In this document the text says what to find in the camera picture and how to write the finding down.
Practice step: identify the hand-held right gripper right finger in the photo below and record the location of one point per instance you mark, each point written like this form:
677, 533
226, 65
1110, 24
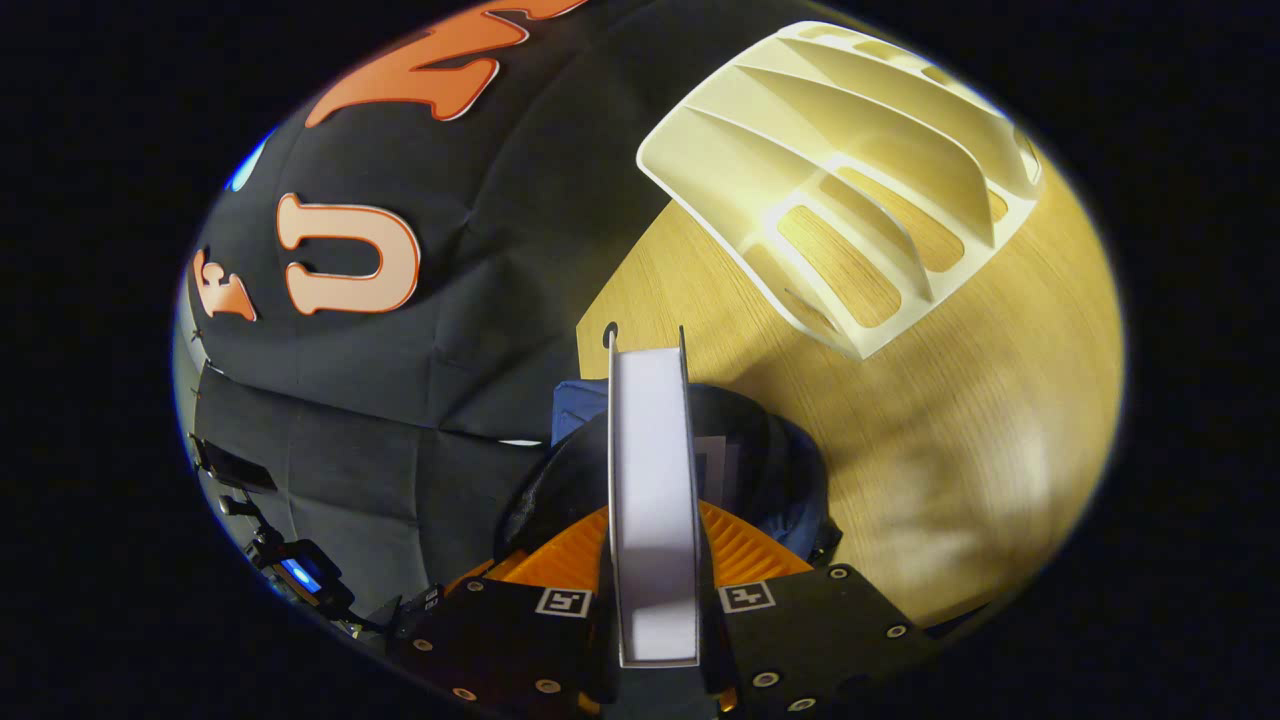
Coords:
820, 640

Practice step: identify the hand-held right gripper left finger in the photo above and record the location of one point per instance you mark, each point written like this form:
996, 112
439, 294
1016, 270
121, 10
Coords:
500, 640

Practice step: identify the blue schoolbag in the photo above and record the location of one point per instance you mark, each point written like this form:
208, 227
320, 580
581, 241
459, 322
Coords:
560, 490

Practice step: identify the dark photo cover book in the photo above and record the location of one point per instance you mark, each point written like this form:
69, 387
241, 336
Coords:
650, 480

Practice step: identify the white bookshelf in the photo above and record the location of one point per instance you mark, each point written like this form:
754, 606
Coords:
740, 130

